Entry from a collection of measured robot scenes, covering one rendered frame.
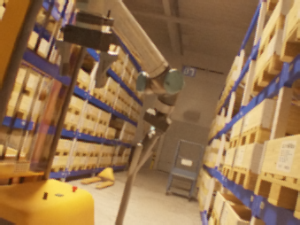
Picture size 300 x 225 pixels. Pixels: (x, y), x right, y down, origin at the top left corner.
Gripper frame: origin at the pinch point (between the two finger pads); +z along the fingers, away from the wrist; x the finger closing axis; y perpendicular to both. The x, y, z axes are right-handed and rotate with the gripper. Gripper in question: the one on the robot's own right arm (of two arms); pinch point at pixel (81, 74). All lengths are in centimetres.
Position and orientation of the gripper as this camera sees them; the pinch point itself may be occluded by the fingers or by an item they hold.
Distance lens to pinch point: 80.5
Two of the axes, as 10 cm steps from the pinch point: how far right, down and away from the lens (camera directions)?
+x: 8.8, 3.1, -3.7
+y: -4.4, 1.9, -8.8
